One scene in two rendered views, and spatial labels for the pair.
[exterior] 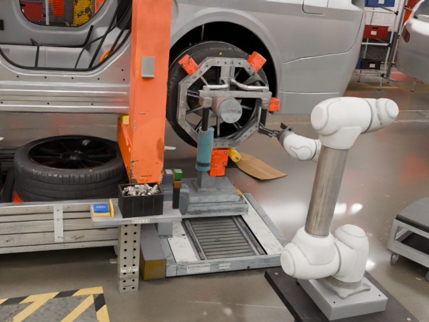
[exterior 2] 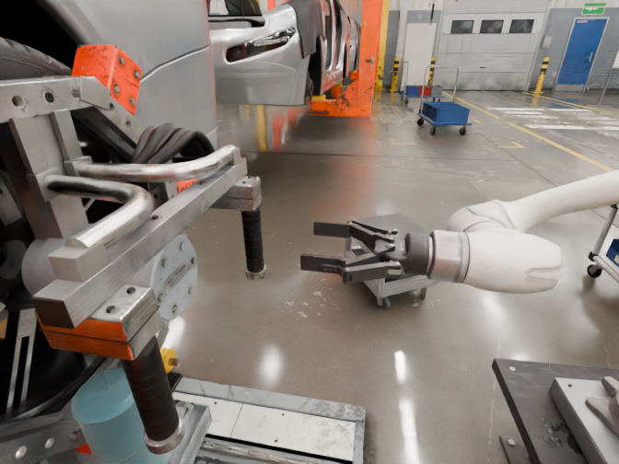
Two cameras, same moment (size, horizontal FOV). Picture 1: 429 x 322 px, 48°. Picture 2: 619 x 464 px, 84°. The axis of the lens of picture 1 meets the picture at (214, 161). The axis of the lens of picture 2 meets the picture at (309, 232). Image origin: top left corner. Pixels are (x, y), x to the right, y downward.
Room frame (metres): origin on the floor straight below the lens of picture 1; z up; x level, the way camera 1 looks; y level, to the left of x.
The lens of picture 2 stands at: (2.25, 0.21, 1.15)
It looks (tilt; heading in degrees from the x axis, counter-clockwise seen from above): 27 degrees down; 299
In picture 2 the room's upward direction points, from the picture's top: straight up
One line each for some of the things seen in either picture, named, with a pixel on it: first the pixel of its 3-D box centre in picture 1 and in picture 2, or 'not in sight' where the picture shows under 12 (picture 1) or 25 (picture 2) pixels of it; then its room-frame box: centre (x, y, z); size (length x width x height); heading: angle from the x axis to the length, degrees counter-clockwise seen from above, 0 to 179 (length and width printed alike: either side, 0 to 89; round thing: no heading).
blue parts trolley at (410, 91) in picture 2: not in sight; (422, 82); (4.35, -9.45, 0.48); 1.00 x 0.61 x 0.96; 27
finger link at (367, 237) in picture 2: not in sight; (369, 237); (2.43, -0.36, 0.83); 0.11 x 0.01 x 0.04; 159
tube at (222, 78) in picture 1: (215, 78); (51, 183); (2.65, 0.04, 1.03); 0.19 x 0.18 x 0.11; 19
